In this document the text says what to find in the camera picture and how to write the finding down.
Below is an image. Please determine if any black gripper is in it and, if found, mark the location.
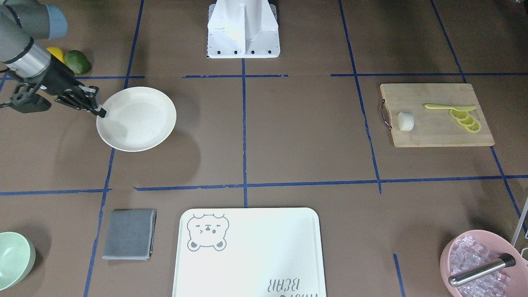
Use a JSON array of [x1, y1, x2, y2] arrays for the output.
[[39, 58, 107, 118]]

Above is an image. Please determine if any white round plate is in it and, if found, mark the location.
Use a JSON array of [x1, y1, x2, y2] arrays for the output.
[[96, 87, 177, 152]]

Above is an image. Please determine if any white steamed bun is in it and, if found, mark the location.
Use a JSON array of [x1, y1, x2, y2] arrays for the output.
[[397, 112, 415, 132]]

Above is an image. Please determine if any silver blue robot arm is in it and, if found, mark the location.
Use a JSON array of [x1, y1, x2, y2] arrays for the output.
[[0, 0, 107, 118]]

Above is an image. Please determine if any white bear tray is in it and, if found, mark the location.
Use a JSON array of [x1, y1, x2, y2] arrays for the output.
[[172, 207, 328, 297]]

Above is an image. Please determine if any green avocado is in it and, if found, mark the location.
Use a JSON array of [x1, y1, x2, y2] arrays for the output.
[[64, 49, 92, 75]]

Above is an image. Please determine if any yellow lemon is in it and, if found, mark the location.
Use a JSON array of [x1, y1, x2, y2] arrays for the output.
[[47, 47, 66, 64]]

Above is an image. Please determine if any grey folded cloth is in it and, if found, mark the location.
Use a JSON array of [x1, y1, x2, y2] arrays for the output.
[[102, 209, 157, 261]]

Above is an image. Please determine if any mint green bowl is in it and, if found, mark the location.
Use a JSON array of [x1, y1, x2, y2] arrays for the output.
[[0, 231, 36, 291]]

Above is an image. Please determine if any wooden cutting board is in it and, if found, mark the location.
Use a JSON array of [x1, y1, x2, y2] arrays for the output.
[[380, 83, 495, 147]]

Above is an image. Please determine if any pink bowl with ice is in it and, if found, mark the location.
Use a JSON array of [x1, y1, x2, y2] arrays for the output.
[[439, 230, 528, 297]]

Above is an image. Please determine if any metal black ice scoop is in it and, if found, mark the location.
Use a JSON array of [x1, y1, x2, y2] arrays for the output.
[[448, 253, 516, 288]]

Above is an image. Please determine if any cup drying rack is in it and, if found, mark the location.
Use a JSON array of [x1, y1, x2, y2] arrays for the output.
[[510, 197, 528, 264]]

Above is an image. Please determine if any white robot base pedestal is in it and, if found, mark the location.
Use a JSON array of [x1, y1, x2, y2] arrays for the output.
[[206, 0, 281, 59]]

